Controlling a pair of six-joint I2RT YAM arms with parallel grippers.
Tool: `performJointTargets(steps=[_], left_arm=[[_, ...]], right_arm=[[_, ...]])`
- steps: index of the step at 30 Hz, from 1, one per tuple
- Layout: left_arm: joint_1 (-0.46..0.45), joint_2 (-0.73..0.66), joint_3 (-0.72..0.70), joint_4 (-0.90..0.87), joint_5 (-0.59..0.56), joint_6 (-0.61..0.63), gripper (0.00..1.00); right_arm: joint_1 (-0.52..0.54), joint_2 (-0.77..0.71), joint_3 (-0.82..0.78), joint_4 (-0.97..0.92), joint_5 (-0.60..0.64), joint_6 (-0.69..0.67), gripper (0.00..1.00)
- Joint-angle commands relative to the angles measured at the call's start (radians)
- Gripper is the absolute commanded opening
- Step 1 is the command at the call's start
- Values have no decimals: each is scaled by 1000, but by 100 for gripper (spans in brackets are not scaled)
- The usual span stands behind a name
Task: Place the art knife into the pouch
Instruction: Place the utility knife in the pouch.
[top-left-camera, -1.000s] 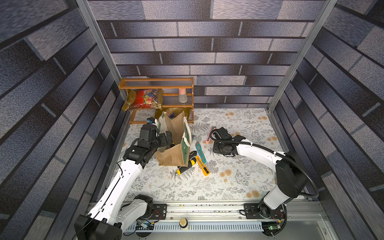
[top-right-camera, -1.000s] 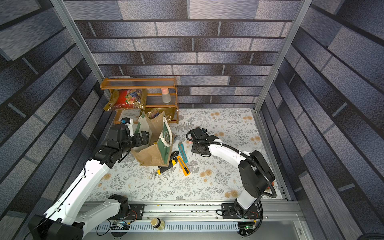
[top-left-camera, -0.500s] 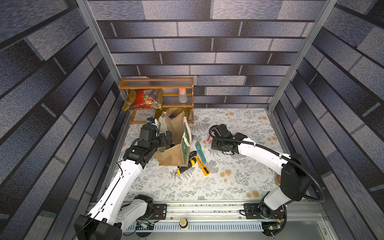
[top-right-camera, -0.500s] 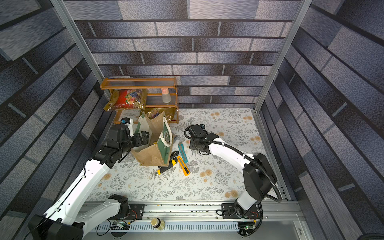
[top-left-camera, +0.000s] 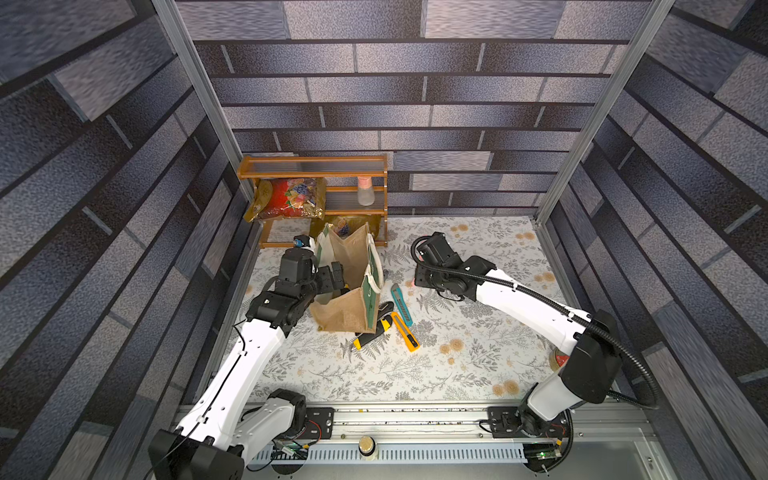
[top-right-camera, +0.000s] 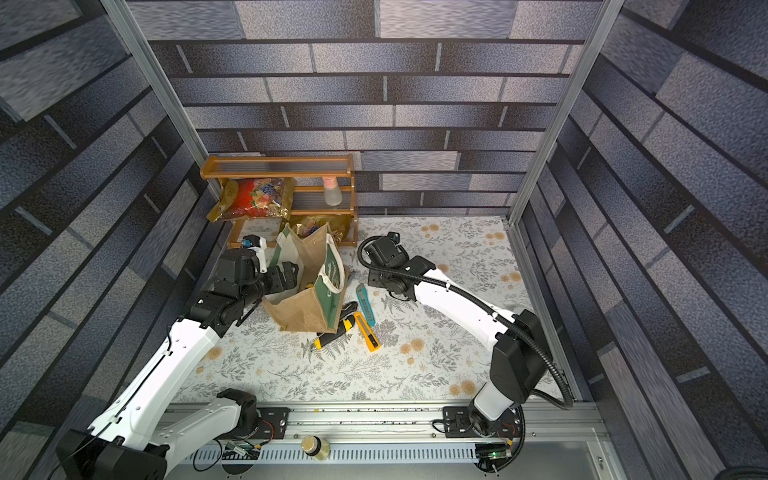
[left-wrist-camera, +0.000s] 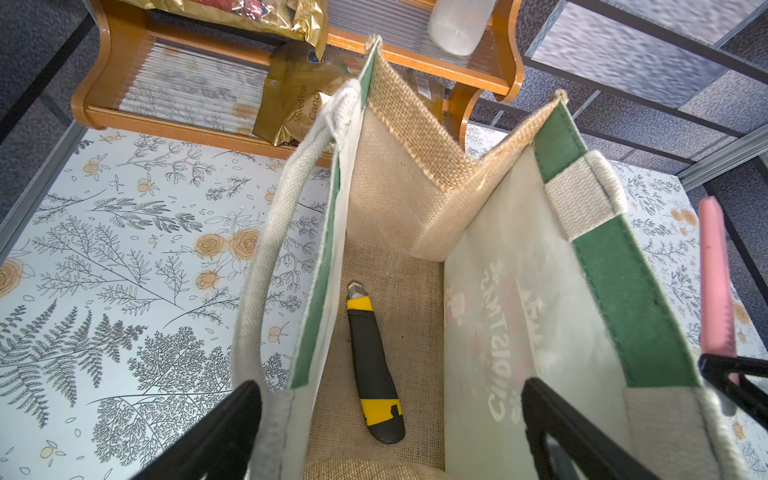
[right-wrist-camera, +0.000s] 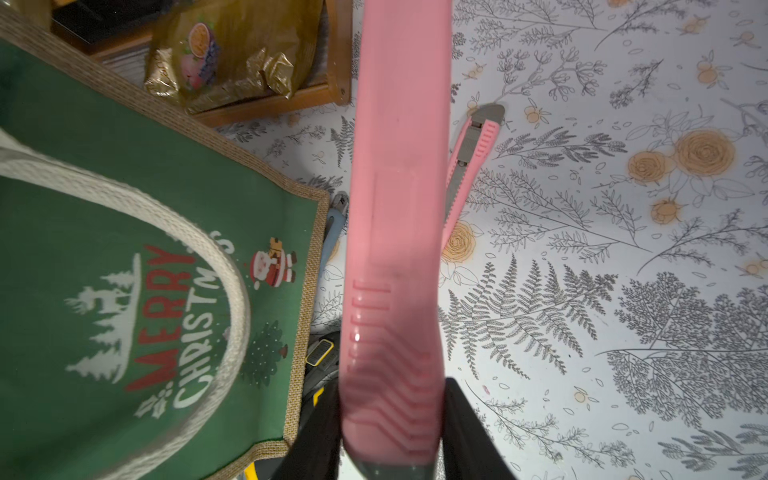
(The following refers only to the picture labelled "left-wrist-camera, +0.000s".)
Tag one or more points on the red gold snack bag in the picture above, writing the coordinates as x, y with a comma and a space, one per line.
302, 20

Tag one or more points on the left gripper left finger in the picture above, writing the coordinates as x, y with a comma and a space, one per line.
219, 446

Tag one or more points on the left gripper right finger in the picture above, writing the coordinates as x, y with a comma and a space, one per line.
564, 444

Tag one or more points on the burlap green Christmas tote bag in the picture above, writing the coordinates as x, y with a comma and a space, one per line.
482, 273

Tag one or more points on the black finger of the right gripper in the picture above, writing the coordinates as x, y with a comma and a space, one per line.
730, 377

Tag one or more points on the black yellow knife in bag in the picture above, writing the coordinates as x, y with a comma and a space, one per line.
380, 402

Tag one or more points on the small pink capped bottle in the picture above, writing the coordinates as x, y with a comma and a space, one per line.
457, 26

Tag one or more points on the wooden two-tier shelf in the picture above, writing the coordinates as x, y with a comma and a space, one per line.
168, 76

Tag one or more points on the gold candy bag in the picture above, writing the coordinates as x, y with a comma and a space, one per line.
297, 87

